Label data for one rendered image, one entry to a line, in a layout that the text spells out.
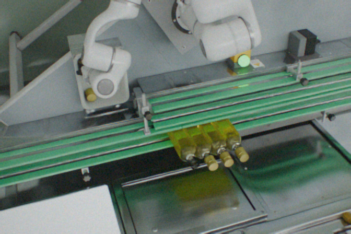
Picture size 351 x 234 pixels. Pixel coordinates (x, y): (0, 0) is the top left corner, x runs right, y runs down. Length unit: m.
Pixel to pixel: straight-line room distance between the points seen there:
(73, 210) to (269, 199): 0.69
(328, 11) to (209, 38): 0.82
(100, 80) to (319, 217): 0.84
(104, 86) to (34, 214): 0.55
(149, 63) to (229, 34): 0.52
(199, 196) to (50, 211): 0.52
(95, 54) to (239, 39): 0.40
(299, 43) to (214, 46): 0.65
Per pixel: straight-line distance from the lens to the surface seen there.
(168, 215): 1.49
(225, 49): 1.20
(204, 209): 1.50
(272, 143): 1.83
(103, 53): 1.24
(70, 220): 1.53
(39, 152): 1.56
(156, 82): 1.61
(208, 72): 1.67
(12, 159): 1.56
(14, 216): 1.60
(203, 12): 1.21
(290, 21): 1.82
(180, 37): 1.50
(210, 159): 1.47
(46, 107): 1.66
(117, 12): 1.23
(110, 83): 1.26
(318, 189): 1.67
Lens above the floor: 2.16
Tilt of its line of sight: 51 degrees down
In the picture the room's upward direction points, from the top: 150 degrees clockwise
